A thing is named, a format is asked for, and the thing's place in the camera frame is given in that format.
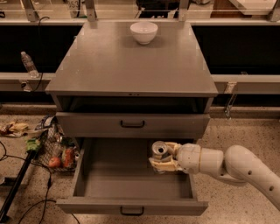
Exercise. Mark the grey drawer cabinet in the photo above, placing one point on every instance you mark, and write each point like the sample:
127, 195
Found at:
107, 72

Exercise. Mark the red apple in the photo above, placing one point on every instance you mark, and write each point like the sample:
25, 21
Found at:
54, 162

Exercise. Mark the white ceramic bowl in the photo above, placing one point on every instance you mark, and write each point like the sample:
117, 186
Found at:
143, 32

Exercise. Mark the red bull can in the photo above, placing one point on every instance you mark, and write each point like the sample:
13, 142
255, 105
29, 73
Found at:
159, 155

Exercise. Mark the wire basket with food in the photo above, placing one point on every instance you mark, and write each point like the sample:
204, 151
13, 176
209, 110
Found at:
53, 143

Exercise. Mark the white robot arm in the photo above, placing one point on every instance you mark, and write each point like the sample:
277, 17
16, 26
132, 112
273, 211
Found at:
236, 166

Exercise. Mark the closed grey upper drawer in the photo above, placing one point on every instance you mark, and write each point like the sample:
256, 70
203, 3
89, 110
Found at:
157, 126

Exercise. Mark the crumpled snack wrapper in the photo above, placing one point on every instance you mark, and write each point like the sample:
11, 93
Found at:
14, 129

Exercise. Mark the black metal stand leg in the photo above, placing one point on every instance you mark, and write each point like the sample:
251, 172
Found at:
13, 191

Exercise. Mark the clear plastic water bottle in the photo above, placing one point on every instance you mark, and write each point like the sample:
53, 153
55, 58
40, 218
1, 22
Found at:
29, 65

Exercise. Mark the red snack package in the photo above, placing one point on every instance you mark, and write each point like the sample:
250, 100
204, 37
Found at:
68, 158

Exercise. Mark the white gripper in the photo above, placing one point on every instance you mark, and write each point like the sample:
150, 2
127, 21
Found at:
188, 158

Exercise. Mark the green snack bag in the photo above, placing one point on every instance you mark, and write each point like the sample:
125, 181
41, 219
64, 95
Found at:
33, 144

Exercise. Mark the open grey middle drawer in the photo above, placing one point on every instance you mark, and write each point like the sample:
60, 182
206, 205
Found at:
114, 176

